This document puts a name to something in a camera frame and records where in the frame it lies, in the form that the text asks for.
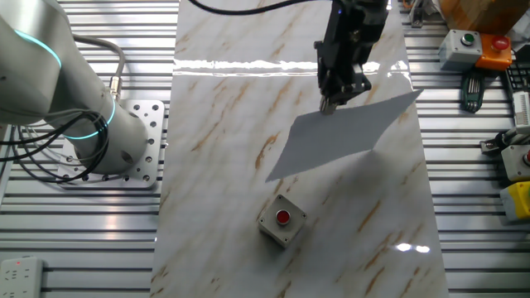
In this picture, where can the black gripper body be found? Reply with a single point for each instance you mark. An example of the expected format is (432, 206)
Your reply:
(350, 41)

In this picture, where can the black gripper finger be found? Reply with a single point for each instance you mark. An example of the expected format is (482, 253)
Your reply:
(360, 85)
(323, 66)

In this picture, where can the white paper sheet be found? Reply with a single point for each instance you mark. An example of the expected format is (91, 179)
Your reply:
(331, 140)

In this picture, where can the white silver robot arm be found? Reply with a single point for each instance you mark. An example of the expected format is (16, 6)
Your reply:
(41, 74)

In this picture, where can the grey box with green button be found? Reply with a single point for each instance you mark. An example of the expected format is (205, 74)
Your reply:
(455, 54)

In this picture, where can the green hex key set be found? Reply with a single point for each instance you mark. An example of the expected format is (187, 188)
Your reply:
(472, 89)

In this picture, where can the orange box with red button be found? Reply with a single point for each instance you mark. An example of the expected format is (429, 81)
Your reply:
(492, 58)

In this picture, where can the brown wooden box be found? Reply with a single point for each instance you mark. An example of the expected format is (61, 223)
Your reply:
(484, 14)

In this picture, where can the marble pattern table mat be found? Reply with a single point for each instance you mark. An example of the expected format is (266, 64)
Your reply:
(227, 165)

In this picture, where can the grey box with red button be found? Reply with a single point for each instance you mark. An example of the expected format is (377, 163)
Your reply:
(282, 217)

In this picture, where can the black keyboard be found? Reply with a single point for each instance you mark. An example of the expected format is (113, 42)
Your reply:
(519, 76)

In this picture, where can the grey ribbed device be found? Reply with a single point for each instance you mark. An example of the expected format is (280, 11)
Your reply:
(522, 107)

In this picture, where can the pale box with red button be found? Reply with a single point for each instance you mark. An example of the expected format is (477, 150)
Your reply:
(513, 163)

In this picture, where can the yellow button box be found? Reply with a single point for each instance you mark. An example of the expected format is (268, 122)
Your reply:
(517, 203)

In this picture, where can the white power strip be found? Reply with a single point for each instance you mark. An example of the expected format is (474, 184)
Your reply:
(20, 277)

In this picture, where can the metal clamp bracket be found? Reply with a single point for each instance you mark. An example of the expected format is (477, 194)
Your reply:
(418, 16)

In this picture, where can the silver camera on mount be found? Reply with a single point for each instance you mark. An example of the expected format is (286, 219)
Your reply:
(513, 136)

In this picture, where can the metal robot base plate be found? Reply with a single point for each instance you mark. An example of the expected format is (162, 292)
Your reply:
(153, 124)

